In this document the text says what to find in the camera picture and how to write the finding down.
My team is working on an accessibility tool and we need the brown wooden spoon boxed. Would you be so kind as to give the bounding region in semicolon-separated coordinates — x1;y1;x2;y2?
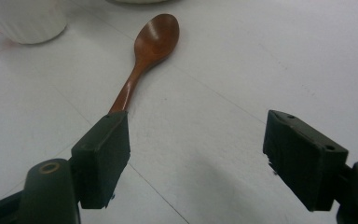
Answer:
108;12;181;115

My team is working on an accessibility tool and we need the white ribbed cup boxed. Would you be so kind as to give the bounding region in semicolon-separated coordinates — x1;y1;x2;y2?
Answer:
0;0;69;45

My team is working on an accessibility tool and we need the white table cover sheet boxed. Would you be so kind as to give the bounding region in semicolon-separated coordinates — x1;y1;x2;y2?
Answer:
0;0;358;224

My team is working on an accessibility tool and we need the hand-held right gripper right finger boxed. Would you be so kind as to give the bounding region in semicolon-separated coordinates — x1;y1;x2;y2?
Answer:
262;109;350;213

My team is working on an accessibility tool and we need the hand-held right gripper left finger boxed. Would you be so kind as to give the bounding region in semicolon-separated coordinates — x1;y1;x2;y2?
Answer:
70;110;131;210

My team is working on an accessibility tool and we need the beige rice container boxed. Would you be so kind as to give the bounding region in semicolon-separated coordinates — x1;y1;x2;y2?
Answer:
105;0;175;6

